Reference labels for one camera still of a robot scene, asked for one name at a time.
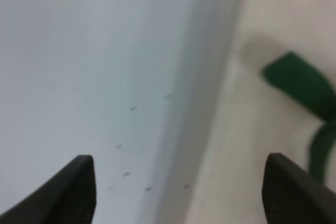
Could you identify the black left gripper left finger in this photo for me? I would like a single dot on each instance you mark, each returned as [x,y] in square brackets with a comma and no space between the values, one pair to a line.
[70,196]

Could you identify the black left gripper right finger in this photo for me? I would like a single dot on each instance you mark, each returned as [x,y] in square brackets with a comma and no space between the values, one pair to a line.
[291,195]

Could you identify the white linen bag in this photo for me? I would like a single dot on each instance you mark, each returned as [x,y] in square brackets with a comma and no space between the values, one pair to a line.
[251,118]

